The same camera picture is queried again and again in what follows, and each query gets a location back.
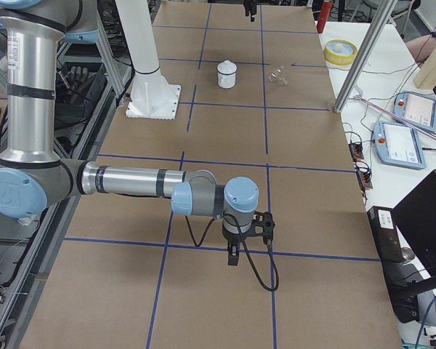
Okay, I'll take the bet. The near teach pendant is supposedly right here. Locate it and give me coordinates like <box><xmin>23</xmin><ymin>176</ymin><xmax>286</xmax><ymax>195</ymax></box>
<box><xmin>373</xmin><ymin>121</ymin><xmax>427</xmax><ymax>169</ymax></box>

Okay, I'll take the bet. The clear plastic funnel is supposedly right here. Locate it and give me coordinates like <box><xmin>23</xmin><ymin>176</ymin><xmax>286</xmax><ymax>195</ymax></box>
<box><xmin>269</xmin><ymin>65</ymin><xmax>288</xmax><ymax>86</ymax></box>

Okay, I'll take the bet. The aluminium side rail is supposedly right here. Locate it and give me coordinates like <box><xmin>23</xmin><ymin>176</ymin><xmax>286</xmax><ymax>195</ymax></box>
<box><xmin>0</xmin><ymin>67</ymin><xmax>116</xmax><ymax>348</ymax></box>

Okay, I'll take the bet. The orange black adapter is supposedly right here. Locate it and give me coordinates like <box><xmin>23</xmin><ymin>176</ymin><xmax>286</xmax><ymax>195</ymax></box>
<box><xmin>356</xmin><ymin>168</ymin><xmax>373</xmax><ymax>190</ymax></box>
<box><xmin>349</xmin><ymin>143</ymin><xmax>364</xmax><ymax>161</ymax></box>

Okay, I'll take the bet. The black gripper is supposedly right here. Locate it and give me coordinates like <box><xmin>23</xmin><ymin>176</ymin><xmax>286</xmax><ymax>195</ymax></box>
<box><xmin>225</xmin><ymin>232</ymin><xmax>241</xmax><ymax>266</ymax></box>
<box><xmin>243</xmin><ymin>0</ymin><xmax>257</xmax><ymax>22</ymax></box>

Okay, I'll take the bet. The black laptop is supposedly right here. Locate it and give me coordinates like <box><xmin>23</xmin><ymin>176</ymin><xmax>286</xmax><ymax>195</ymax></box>
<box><xmin>392</xmin><ymin>169</ymin><xmax>436</xmax><ymax>276</ymax></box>

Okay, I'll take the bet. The red cylinder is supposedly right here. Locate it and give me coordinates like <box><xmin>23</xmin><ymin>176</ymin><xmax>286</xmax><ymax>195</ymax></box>
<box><xmin>317</xmin><ymin>0</ymin><xmax>333</xmax><ymax>33</ymax></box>

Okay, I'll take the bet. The white enamel cup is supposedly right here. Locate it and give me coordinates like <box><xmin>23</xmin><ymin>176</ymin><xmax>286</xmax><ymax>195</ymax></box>
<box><xmin>217</xmin><ymin>71</ymin><xmax>237</xmax><ymax>89</ymax></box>

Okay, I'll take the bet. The aluminium frame post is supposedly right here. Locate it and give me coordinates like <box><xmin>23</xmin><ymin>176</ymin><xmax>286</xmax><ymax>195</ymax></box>
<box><xmin>334</xmin><ymin>0</ymin><xmax>397</xmax><ymax>113</ymax></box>

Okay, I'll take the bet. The yellow tape roll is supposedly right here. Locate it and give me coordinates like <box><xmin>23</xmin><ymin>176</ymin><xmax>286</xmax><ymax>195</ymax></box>
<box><xmin>323</xmin><ymin>39</ymin><xmax>358</xmax><ymax>66</ymax></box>

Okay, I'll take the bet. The far teach pendant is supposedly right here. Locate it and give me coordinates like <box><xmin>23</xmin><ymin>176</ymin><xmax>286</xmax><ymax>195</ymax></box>
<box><xmin>393</xmin><ymin>91</ymin><xmax>436</xmax><ymax>132</ymax></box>

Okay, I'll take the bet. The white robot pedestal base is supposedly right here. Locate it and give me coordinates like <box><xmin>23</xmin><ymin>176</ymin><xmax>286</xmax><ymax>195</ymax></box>
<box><xmin>116</xmin><ymin>0</ymin><xmax>181</xmax><ymax>120</ymax></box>

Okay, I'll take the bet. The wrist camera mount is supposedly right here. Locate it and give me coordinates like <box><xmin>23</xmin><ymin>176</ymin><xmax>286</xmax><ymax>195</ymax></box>
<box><xmin>246</xmin><ymin>211</ymin><xmax>275</xmax><ymax>247</ymax></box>

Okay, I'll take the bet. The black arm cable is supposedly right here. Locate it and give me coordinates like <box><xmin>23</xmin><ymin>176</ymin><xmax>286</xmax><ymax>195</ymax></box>
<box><xmin>184</xmin><ymin>212</ymin><xmax>280</xmax><ymax>292</ymax></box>

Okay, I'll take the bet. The teach pendant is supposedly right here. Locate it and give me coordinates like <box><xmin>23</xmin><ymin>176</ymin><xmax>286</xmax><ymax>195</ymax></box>
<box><xmin>393</xmin><ymin>91</ymin><xmax>436</xmax><ymax>132</ymax></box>
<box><xmin>373</xmin><ymin>121</ymin><xmax>427</xmax><ymax>169</ymax></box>

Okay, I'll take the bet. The orange black adapter lower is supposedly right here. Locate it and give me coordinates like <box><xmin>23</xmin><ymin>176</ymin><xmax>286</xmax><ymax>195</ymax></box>
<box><xmin>356</xmin><ymin>168</ymin><xmax>373</xmax><ymax>190</ymax></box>

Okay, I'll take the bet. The blue cable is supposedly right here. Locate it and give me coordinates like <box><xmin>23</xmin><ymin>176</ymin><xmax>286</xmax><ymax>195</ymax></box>
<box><xmin>413</xmin><ymin>290</ymin><xmax>436</xmax><ymax>346</ymax></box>

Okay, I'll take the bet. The orange black adapter upper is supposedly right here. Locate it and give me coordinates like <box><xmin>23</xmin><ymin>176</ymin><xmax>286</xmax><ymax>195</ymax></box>
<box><xmin>349</xmin><ymin>143</ymin><xmax>364</xmax><ymax>161</ymax></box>

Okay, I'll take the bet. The white cup lid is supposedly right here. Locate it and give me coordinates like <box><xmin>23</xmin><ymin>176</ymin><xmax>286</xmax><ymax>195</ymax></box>
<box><xmin>217</xmin><ymin>60</ymin><xmax>237</xmax><ymax>75</ymax></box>

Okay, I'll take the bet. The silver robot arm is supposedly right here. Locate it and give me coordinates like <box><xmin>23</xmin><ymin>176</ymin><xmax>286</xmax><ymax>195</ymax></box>
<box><xmin>0</xmin><ymin>1</ymin><xmax>259</xmax><ymax>265</ymax></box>

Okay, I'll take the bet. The black computer box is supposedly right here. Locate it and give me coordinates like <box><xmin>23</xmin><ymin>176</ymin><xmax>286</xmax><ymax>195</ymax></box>
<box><xmin>367</xmin><ymin>206</ymin><xmax>436</xmax><ymax>326</ymax></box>

